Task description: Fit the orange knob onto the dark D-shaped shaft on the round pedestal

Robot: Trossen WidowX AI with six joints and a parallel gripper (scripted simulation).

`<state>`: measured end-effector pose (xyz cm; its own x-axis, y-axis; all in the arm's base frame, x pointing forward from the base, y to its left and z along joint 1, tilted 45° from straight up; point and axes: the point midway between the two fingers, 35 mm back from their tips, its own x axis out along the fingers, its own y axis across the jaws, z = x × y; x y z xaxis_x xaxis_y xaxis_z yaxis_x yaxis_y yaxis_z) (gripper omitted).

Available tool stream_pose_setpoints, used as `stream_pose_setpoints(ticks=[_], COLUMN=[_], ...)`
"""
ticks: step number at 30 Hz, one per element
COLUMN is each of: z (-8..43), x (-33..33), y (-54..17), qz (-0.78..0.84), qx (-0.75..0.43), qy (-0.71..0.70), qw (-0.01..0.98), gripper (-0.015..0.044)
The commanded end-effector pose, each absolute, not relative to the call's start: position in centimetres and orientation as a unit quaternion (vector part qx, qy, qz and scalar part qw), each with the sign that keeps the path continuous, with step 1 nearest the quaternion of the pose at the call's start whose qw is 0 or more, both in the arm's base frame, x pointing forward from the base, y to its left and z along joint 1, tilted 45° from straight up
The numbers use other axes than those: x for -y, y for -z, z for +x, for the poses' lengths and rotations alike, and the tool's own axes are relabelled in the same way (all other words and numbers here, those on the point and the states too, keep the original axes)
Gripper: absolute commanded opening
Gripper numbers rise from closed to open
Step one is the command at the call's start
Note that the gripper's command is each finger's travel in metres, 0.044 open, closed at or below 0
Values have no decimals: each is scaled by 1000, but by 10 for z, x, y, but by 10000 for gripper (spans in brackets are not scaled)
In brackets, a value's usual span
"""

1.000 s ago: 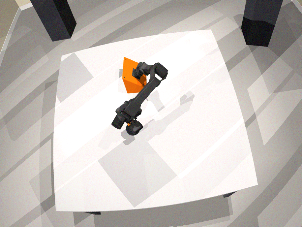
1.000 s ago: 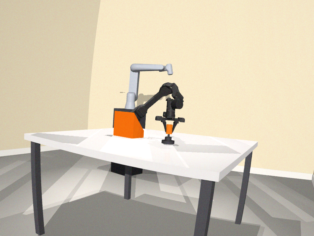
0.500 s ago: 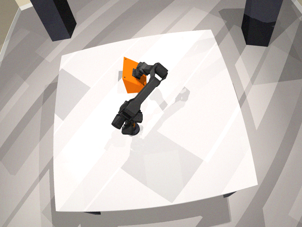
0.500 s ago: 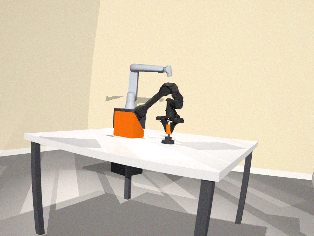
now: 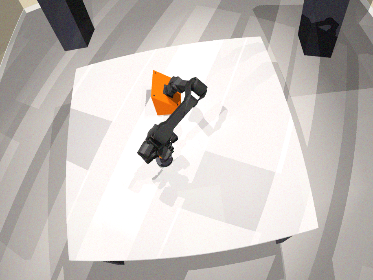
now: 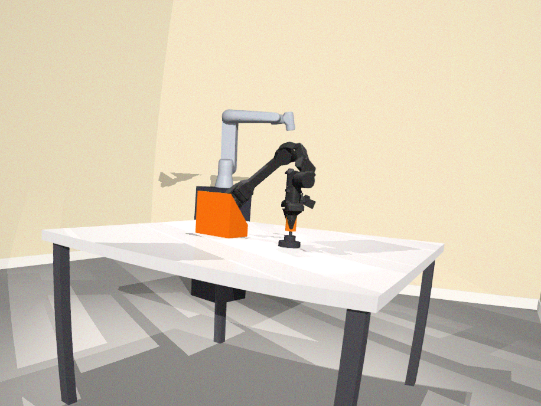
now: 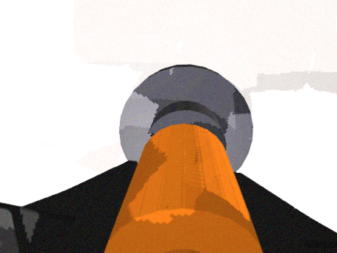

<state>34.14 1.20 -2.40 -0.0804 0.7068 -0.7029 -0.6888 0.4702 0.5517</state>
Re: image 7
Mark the orange knob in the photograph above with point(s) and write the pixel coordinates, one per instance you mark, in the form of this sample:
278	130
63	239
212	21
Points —
183	198

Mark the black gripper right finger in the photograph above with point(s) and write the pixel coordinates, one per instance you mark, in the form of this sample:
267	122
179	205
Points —
279	226

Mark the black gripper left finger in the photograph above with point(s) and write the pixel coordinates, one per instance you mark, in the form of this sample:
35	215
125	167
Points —
77	220

